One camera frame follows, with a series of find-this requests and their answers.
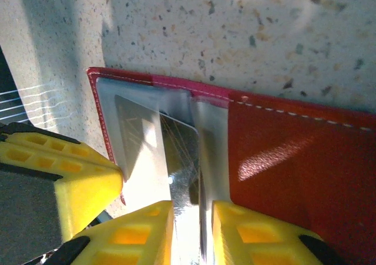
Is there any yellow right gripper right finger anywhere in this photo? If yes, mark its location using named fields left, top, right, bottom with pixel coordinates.
left=211, top=202, right=350, bottom=265

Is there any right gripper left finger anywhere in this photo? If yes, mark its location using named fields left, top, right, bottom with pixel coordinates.
left=54, top=200, right=174, bottom=265

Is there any silver patterned credit card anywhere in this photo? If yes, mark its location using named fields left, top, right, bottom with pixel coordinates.
left=113, top=93, right=206, bottom=265

